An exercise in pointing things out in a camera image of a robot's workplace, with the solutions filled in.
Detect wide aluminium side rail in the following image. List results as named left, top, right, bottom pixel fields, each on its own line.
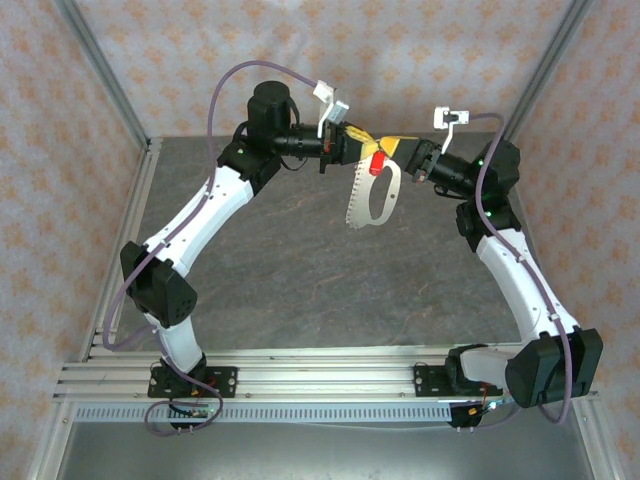
left=79, top=137, right=164, bottom=361

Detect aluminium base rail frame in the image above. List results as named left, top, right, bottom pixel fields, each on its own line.
left=52, top=347, right=601, bottom=402

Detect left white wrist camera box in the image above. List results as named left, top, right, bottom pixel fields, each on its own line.
left=312, top=79, right=350, bottom=136

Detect grey slotted cable duct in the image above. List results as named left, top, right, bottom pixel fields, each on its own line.
left=73, top=403, right=454, bottom=425

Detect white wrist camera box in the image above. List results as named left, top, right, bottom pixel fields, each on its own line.
left=432, top=106, right=471, bottom=151
left=312, top=79, right=350, bottom=136

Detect aluminium corner post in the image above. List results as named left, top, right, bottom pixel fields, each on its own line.
left=497, top=0, right=597, bottom=150
left=52, top=0, right=154, bottom=150

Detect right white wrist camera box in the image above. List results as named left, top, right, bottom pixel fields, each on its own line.
left=432, top=106, right=471, bottom=151

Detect aluminium lower frame bar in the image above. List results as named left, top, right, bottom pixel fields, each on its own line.
left=27, top=399, right=76, bottom=480
left=572, top=399, right=627, bottom=480

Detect grey metal panel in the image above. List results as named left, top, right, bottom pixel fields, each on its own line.
left=54, top=422, right=599, bottom=480

